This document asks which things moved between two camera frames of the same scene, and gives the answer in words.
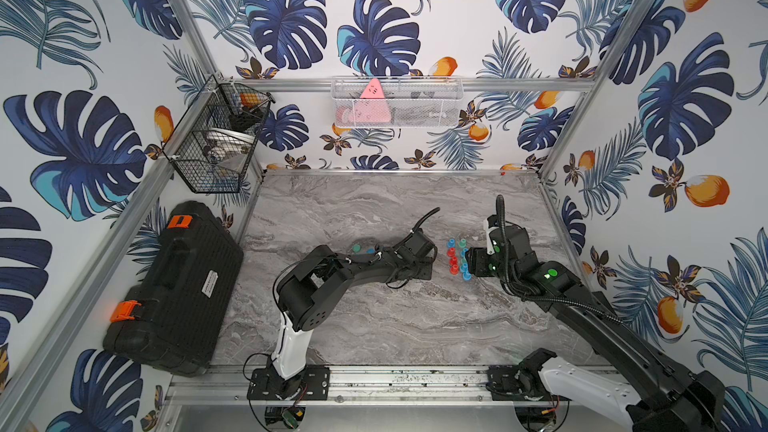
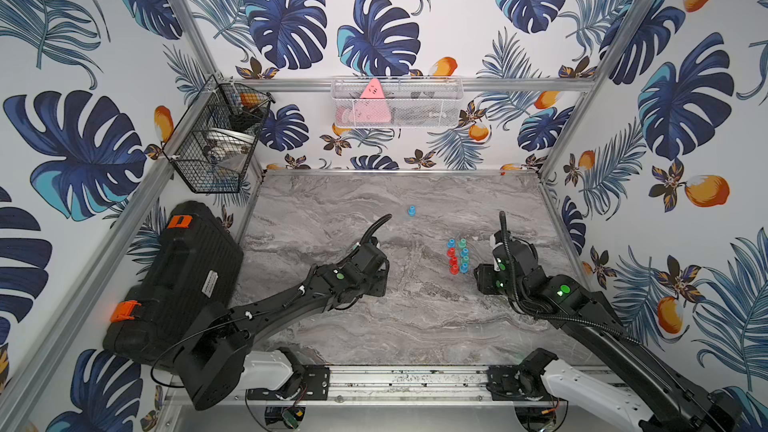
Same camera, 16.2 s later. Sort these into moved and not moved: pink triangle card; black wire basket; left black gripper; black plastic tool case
Moved: left black gripper
Not moved: black wire basket; pink triangle card; black plastic tool case
